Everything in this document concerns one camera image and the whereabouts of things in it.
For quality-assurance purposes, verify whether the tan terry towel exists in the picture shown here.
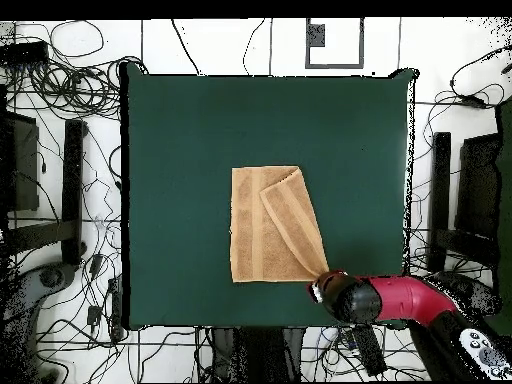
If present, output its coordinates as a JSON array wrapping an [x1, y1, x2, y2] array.
[[229, 164, 331, 284]]

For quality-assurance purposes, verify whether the black flat panel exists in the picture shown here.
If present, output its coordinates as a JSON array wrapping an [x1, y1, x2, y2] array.
[[455, 133, 501, 241], [0, 111, 41, 213]]

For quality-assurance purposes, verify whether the green cloth cover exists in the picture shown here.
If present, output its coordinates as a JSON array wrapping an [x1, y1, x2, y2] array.
[[485, 97, 512, 338]]

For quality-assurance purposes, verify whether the black power strip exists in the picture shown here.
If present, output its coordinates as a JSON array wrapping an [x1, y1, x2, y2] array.
[[107, 276, 124, 342], [0, 40, 50, 67]]

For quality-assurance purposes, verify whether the dark green table cloth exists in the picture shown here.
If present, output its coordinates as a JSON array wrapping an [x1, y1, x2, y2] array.
[[119, 61, 420, 332]]

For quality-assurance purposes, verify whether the small grey square plate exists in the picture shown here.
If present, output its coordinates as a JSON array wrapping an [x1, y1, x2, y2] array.
[[309, 23, 326, 48]]

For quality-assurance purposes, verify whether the thin black cable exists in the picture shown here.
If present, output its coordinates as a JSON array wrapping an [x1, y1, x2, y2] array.
[[170, 17, 201, 77], [242, 17, 267, 77]]

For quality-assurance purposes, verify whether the tangled black cable bundle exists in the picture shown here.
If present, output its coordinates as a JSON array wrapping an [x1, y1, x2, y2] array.
[[3, 55, 149, 121]]

